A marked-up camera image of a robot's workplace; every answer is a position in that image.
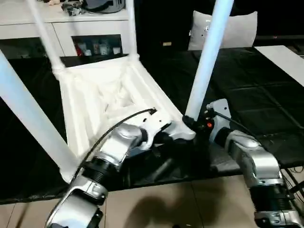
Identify white plastic table top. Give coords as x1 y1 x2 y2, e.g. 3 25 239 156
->
53 54 197 185

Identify black mat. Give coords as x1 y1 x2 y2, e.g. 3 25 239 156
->
0 46 304 205

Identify grey pillow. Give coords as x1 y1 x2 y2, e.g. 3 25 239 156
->
188 9 258 51

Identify white flat board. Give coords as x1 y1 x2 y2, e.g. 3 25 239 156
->
254 45 304 87

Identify black cabinet with gold label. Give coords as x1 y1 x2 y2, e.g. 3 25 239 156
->
135 0 198 52

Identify white sideboard with glass doors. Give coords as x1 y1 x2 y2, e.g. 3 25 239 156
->
0 0 137 57

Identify crumpled patterned bag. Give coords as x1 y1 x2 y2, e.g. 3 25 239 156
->
61 2 84 16

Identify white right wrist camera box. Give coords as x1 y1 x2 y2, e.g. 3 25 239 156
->
206 98 231 141

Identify loose floor cables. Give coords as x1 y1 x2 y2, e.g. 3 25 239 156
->
288 166 304 190

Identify grey bag with black strap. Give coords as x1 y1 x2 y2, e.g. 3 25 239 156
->
82 0 124 14

